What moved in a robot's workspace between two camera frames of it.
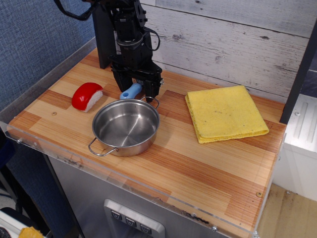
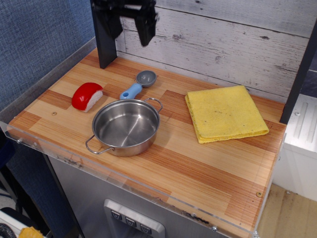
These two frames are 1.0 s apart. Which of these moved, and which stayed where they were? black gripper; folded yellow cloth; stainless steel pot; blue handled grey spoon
Moved: black gripper
Stayed: blue handled grey spoon; stainless steel pot; folded yellow cloth
